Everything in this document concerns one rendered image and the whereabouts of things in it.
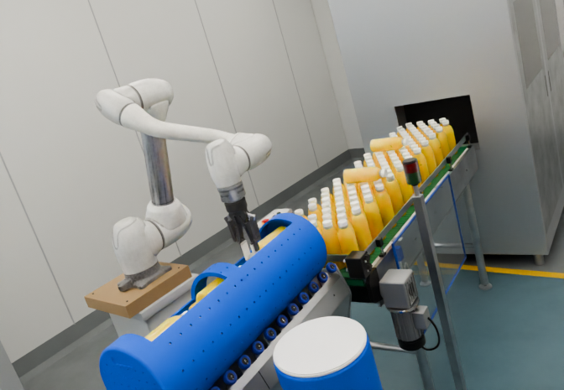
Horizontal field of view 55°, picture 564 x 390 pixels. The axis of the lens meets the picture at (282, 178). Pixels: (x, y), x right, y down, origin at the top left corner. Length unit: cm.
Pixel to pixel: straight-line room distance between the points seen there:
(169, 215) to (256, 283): 76
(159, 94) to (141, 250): 66
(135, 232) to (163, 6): 340
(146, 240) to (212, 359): 88
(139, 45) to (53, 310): 238
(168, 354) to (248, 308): 31
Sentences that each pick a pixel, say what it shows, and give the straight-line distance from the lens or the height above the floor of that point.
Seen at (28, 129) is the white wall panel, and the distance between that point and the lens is 457.
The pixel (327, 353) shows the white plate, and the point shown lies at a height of 104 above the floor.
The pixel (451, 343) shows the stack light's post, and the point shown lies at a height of 38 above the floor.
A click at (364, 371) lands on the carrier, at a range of 158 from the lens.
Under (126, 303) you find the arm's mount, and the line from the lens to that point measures 230.
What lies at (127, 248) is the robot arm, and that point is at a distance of 235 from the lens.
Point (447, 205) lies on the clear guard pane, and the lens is 293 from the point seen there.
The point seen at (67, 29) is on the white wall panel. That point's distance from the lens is 485.
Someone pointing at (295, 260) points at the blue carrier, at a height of 113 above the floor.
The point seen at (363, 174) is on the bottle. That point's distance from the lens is 257.
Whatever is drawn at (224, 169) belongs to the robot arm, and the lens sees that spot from 180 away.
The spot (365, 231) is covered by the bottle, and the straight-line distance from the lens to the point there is 232.
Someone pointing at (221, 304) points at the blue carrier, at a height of 118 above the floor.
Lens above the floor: 191
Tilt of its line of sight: 15 degrees down
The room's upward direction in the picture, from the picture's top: 16 degrees counter-clockwise
